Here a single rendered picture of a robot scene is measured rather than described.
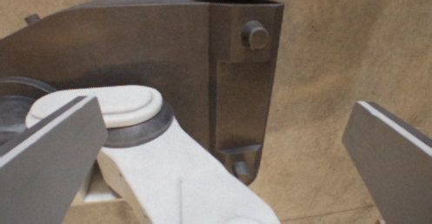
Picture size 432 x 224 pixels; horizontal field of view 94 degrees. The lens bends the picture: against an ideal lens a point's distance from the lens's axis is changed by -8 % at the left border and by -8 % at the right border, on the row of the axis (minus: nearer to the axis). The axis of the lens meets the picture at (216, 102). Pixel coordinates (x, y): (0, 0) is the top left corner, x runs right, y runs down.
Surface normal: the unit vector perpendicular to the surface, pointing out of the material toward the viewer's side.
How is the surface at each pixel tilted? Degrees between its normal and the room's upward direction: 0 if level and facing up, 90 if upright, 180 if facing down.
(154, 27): 0
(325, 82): 0
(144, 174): 90
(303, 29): 0
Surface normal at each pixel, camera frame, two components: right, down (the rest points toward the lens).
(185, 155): 0.01, -0.86
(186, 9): 0.18, 0.50
